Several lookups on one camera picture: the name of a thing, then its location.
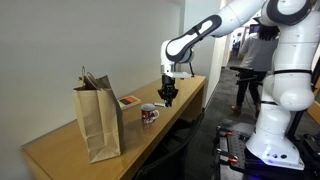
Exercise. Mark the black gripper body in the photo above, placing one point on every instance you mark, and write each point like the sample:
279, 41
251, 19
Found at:
168, 83

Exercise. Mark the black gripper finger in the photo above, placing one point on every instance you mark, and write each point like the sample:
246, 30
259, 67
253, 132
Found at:
162, 95
172, 96

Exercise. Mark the white marker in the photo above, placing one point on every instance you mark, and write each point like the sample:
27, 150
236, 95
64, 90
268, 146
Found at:
159, 104

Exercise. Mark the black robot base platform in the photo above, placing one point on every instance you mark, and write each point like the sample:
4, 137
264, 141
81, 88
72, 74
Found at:
235, 143

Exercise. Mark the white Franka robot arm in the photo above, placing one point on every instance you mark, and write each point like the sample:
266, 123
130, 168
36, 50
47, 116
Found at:
290, 86

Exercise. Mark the red and white mug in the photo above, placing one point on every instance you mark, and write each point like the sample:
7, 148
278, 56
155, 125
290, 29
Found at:
147, 115

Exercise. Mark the black office chair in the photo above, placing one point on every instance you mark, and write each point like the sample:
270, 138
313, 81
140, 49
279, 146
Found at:
166, 156

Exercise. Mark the brown paper bag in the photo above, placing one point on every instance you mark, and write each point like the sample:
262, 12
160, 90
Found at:
100, 126

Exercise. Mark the person in grey shirt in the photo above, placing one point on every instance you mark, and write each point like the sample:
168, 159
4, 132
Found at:
256, 53

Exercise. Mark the black equipment box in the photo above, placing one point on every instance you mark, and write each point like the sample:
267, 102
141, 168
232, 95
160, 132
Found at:
312, 144

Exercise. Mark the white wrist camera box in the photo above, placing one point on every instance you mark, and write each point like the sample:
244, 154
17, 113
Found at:
181, 75

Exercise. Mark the black camera tripod stand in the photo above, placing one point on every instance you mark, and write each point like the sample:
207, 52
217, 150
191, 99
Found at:
245, 69

